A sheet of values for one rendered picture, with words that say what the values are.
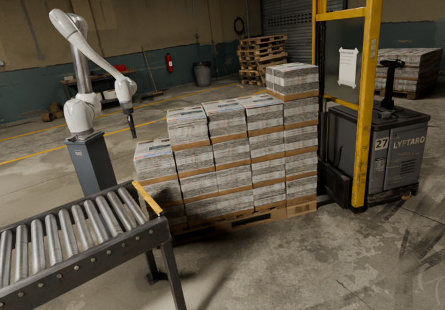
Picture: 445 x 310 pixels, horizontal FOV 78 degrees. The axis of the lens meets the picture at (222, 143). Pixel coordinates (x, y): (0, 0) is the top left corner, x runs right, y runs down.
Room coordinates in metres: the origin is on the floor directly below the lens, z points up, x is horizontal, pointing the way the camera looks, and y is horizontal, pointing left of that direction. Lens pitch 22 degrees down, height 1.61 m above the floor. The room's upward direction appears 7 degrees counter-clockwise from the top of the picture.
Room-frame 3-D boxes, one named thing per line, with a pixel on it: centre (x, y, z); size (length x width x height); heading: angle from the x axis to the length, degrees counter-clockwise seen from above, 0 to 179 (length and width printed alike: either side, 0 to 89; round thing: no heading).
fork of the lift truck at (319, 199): (2.08, -0.45, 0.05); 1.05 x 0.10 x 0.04; 100
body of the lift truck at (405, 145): (2.37, -1.40, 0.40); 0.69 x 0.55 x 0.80; 10
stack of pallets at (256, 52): (8.78, -1.54, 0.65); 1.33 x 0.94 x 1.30; 126
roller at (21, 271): (1.03, 0.97, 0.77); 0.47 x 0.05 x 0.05; 32
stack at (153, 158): (2.11, 0.11, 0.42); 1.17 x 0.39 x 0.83; 100
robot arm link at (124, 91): (2.03, 0.66, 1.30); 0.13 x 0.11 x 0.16; 0
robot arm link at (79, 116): (1.99, 1.02, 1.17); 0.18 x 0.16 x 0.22; 0
